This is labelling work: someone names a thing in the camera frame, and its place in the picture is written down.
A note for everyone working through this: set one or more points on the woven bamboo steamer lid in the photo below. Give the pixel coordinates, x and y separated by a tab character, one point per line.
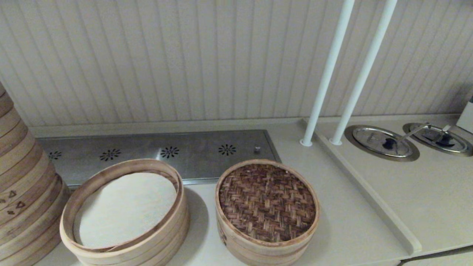
266	203

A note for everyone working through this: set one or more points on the left round steel pot lid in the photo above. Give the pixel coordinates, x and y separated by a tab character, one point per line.
348	138

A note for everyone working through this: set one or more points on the round steel pot lid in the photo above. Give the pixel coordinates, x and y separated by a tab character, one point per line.
406	130
348	138
458	144
369	138

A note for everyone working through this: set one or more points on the single bamboo steamer basket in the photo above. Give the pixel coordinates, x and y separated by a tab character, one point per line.
258	258

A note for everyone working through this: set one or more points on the large bamboo steamer with cloth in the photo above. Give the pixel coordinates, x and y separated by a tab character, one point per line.
162	240

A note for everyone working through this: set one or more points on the white steamer cloth liner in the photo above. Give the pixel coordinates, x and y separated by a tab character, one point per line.
125	210

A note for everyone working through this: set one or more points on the right round steel pot lid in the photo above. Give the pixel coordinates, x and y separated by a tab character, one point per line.
406	130

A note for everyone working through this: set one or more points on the tall bamboo steamer stack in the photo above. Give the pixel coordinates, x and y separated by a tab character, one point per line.
22	184

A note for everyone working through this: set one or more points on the small steel plate knob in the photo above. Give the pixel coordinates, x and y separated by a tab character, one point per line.
257	150

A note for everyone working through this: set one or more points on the perforated stainless steel plate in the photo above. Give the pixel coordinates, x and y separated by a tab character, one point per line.
199	166

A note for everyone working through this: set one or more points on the white metal pole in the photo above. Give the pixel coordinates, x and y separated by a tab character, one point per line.
362	74
325	81

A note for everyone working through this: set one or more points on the white box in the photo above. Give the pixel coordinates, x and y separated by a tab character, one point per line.
467	116

